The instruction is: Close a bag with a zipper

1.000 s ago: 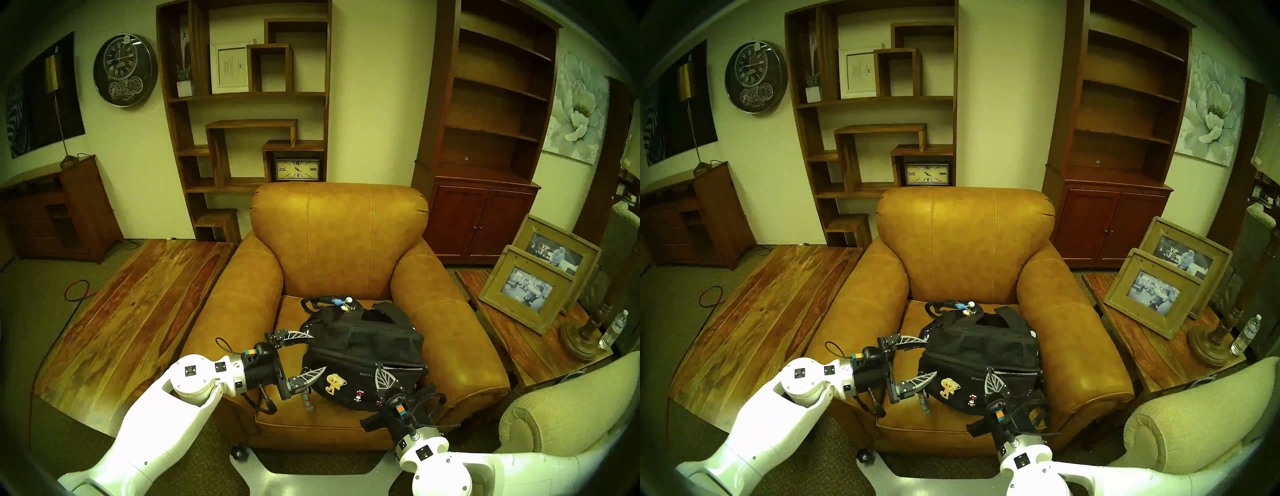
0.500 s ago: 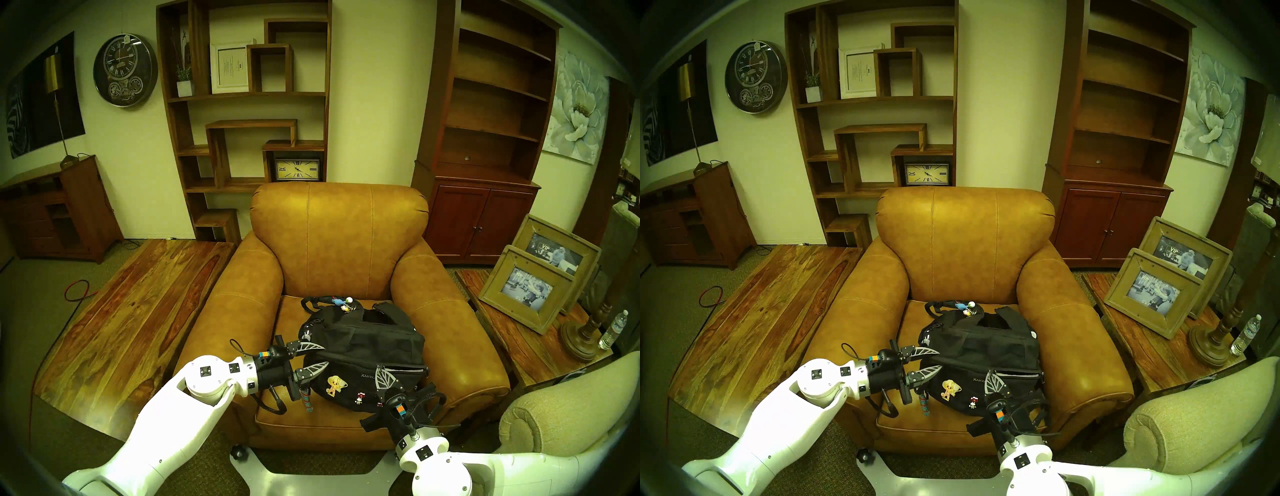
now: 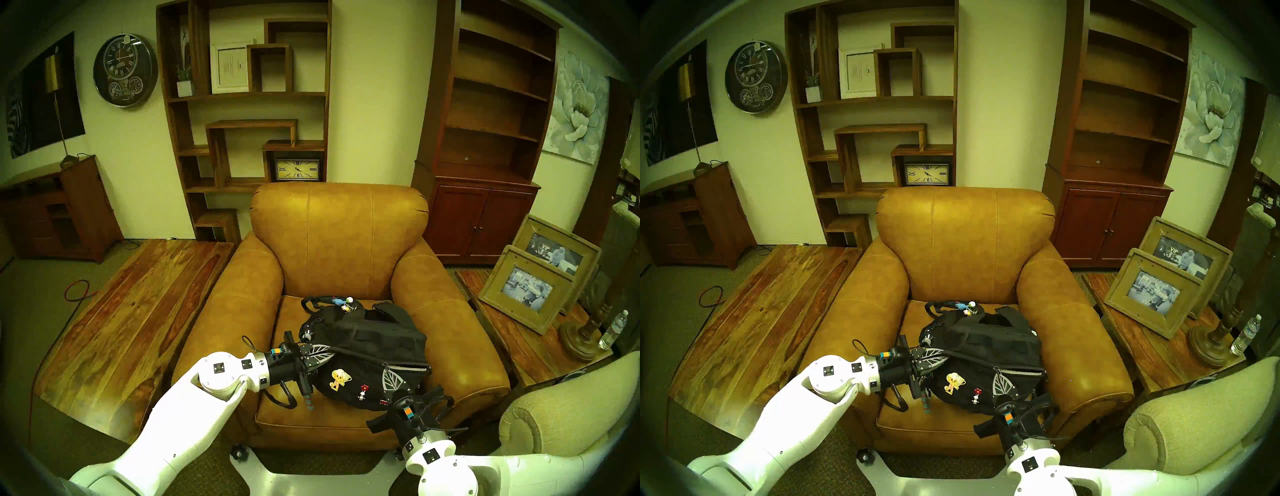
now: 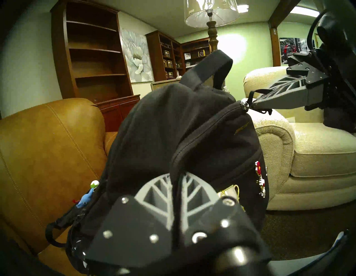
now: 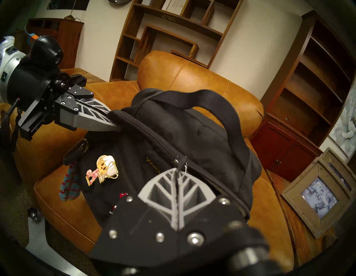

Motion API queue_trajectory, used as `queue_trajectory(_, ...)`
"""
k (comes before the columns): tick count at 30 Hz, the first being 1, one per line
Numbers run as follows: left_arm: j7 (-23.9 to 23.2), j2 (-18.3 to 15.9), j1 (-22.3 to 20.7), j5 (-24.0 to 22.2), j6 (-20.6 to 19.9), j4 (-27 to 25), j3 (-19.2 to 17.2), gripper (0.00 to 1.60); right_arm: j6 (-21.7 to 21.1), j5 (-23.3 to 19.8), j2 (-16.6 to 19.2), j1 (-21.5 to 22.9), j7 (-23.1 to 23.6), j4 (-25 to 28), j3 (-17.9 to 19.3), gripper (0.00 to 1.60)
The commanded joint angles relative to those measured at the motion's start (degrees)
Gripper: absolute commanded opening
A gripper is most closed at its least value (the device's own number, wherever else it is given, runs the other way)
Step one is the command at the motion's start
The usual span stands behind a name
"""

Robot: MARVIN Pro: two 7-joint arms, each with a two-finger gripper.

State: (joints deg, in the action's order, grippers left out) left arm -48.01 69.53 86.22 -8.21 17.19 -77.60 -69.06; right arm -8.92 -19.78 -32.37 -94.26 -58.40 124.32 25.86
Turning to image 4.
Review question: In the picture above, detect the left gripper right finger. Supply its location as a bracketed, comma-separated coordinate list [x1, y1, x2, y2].
[179, 172, 271, 276]

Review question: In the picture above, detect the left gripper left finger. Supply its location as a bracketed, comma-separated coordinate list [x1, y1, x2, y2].
[83, 172, 178, 276]

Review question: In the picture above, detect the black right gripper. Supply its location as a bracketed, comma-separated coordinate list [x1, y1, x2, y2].
[248, 11, 356, 131]

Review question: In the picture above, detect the black zipper backpack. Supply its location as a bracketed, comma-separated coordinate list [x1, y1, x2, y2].
[46, 50, 270, 276]

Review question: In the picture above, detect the cartoon girl enamel pin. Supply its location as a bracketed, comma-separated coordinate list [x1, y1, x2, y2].
[218, 184, 245, 212]

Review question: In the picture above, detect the beige fabric armchair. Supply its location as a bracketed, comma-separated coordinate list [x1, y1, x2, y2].
[243, 66, 356, 211]

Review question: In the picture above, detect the red white figure pin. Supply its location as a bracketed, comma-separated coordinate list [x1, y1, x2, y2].
[254, 161, 267, 198]

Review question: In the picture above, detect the dark bookcase with small frames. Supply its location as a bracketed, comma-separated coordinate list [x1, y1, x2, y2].
[181, 38, 212, 68]
[146, 30, 185, 82]

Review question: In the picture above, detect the turned wood table lamp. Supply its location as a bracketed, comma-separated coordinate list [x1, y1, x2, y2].
[184, 0, 239, 53]

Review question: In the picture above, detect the tan leather armchair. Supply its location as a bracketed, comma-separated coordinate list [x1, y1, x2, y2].
[0, 97, 120, 276]

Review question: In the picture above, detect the white flower painting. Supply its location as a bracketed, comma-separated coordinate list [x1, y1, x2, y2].
[120, 28, 154, 83]

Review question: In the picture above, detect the cherry wood bookcase hutch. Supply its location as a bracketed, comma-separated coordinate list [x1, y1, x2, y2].
[50, 0, 141, 132]

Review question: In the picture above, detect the dark wall photo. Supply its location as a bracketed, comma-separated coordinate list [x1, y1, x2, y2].
[280, 38, 309, 66]

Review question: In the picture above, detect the dark wooden post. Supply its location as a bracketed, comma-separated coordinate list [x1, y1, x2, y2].
[268, 0, 302, 67]

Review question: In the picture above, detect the colourful toy keychain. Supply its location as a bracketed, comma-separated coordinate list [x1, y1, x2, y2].
[72, 180, 100, 209]

